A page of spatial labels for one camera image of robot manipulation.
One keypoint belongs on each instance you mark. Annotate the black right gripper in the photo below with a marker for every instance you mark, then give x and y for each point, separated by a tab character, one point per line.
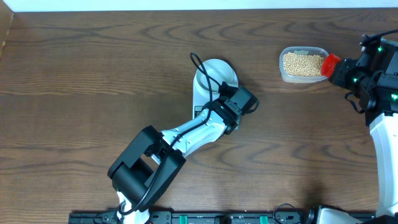
342	68

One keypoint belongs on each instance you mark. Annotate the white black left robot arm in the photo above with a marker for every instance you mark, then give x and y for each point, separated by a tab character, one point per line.
146	168

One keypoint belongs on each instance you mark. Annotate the grey round bowl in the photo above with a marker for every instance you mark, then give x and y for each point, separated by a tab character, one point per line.
216	64

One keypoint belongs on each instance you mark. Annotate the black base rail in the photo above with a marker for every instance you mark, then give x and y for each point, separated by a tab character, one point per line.
167	217

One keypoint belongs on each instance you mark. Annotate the clear plastic container of beans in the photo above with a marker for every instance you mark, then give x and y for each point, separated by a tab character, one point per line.
302	65

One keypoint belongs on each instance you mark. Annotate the orange measuring scoop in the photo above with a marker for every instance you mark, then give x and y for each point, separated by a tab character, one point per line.
329	65

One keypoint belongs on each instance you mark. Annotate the white digital kitchen scale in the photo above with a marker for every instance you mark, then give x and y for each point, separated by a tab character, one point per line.
200	96

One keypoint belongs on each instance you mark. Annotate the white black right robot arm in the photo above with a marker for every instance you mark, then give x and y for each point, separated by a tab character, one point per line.
372	79

